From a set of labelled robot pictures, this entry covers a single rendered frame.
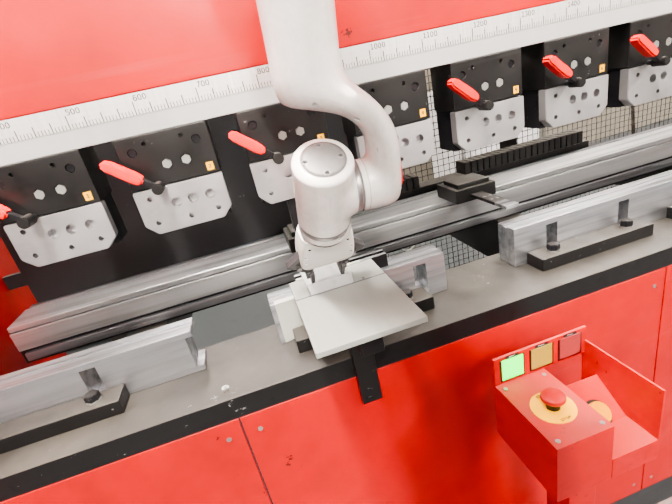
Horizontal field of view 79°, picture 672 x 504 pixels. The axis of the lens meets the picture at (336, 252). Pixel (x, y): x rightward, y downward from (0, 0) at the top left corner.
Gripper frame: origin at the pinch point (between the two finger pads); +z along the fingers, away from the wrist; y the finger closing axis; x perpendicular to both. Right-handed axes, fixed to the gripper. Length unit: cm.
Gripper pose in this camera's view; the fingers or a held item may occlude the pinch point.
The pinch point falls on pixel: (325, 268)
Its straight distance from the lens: 80.7
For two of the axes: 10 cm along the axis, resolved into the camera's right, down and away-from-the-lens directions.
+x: 3.3, 8.3, -4.6
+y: -9.5, 2.8, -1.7
